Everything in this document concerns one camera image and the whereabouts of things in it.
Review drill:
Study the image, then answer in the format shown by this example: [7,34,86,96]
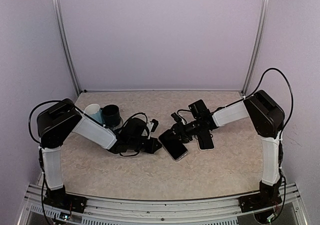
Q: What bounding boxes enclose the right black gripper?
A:
[164,117,203,143]

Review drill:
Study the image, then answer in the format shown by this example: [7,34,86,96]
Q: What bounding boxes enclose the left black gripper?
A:
[129,137,162,155]

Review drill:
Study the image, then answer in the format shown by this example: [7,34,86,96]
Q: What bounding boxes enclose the black phone screen up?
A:
[158,130,189,161]

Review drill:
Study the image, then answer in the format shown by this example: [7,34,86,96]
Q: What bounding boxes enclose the clear magsafe phone case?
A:
[158,130,189,162]

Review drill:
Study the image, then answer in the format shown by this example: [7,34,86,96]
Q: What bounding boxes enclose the pink phone case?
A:
[195,130,216,151]

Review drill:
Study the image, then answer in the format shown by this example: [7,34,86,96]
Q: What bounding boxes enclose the black phone back up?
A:
[196,130,215,150]

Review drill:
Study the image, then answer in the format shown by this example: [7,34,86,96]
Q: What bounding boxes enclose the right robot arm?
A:
[159,90,285,207]

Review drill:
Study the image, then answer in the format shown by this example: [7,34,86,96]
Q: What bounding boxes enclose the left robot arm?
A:
[36,98,162,208]

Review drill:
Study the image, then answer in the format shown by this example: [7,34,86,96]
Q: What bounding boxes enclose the dark green mug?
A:
[101,104,121,128]

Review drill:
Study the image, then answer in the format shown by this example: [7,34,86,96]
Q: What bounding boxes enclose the light blue white mug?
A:
[84,103,103,124]

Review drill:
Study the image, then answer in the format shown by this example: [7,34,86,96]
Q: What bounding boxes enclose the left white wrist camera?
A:
[142,119,159,139]

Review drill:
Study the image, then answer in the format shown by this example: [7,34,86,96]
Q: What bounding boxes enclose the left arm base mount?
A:
[43,193,88,214]

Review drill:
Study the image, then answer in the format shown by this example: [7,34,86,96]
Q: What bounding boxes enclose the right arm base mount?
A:
[238,193,283,213]

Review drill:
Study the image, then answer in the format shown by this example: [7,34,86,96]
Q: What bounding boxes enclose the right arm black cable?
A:
[249,67,294,136]

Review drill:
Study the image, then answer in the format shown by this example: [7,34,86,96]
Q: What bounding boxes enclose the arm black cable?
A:
[249,67,294,136]
[27,99,63,143]

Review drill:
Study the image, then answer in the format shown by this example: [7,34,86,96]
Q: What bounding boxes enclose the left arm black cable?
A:
[27,99,63,143]

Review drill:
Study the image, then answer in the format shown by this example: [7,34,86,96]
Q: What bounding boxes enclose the front aluminium rail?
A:
[16,183,309,225]

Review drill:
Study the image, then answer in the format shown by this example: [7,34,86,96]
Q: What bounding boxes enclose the right aluminium frame post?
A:
[241,0,270,96]

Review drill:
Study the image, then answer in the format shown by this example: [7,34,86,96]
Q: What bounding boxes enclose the aluminium frame post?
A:
[241,0,270,96]
[52,0,82,96]

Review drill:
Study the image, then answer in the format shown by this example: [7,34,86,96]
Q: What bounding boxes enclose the left aluminium frame post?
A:
[52,0,82,96]

